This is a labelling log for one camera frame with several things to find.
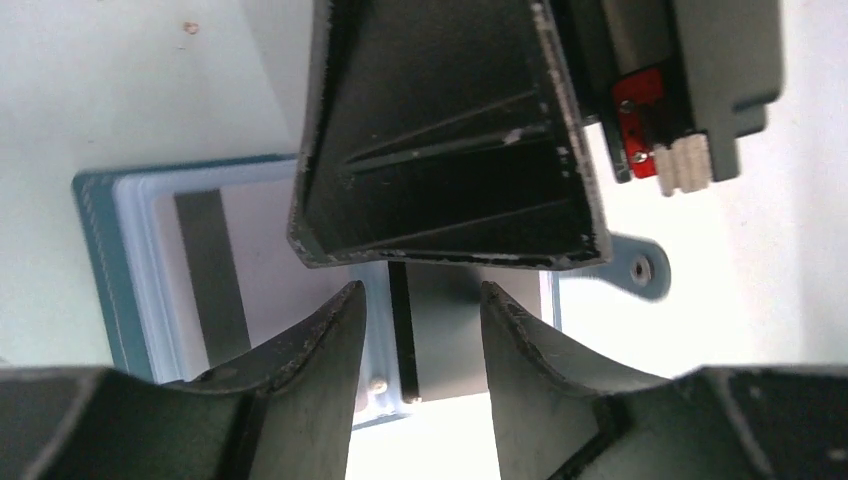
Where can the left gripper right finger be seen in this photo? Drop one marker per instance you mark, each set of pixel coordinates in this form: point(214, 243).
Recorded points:
point(563, 411)

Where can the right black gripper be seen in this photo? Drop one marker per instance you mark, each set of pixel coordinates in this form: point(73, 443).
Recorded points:
point(674, 84)

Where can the black card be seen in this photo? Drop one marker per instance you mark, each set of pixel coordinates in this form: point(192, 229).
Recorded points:
point(437, 326)

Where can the white VIP card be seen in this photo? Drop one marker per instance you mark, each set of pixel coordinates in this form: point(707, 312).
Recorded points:
point(232, 279)

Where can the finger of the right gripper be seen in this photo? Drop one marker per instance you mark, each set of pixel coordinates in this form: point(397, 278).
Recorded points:
point(445, 132)

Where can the blue card holder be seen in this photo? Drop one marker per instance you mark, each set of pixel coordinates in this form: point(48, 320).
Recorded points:
point(116, 210)

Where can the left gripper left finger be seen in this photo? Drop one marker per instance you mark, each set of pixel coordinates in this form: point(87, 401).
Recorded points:
point(283, 410)

